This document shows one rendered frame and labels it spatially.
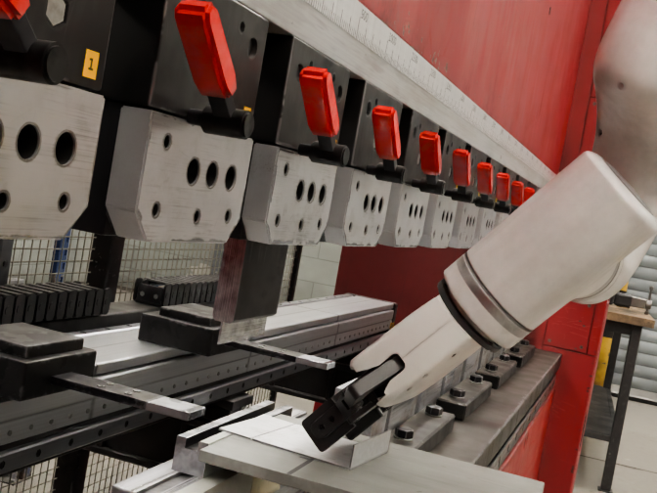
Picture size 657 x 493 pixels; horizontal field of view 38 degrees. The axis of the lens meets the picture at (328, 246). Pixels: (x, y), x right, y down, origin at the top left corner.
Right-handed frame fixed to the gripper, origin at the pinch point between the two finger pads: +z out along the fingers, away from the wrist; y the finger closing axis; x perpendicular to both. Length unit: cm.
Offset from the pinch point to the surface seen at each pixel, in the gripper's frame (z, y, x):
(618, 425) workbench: 65, -417, 29
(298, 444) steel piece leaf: 3.8, 1.9, -0.4
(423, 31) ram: -24.8, -27.1, -32.9
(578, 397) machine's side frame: 28, -214, 8
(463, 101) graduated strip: -20, -56, -33
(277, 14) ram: -21.5, 15.1, -24.1
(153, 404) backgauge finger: 12.8, 3.8, -11.6
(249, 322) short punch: 1.3, 1.0, -12.1
